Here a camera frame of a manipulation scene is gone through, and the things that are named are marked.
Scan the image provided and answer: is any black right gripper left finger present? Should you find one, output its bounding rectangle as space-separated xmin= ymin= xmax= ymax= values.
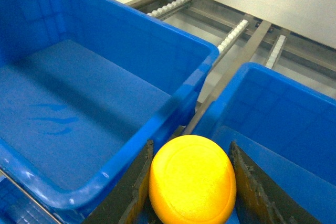
xmin=83 ymin=140 xmax=153 ymax=223

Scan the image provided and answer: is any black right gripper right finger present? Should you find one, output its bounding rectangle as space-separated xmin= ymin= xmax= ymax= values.
xmin=229 ymin=141 xmax=320 ymax=223

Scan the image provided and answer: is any yellow mushroom push button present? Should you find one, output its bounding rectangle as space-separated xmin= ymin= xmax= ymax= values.
xmin=149 ymin=135 xmax=237 ymax=223

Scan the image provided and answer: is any blue plastic bin right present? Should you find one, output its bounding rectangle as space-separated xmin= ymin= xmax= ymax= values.
xmin=193 ymin=62 xmax=335 ymax=223

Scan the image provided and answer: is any blue plastic bin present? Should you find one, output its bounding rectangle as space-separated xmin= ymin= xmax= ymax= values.
xmin=1 ymin=0 xmax=218 ymax=211
xmin=1 ymin=176 xmax=56 ymax=223
xmin=193 ymin=62 xmax=335 ymax=223

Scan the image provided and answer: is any blue plastic bin left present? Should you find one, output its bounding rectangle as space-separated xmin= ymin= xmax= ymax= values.
xmin=1 ymin=176 xmax=56 ymax=223

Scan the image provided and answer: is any blue plastic bin centre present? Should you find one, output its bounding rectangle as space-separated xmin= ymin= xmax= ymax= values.
xmin=1 ymin=0 xmax=218 ymax=211

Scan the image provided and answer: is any metal roller rack frame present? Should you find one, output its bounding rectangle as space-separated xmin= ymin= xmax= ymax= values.
xmin=1 ymin=0 xmax=335 ymax=223

